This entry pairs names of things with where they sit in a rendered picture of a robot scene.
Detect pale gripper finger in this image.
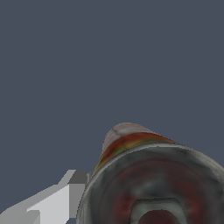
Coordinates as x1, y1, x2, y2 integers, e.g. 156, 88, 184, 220
0, 169, 91, 224

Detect red labelled tin can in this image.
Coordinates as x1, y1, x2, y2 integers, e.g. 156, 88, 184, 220
76, 122, 224, 224

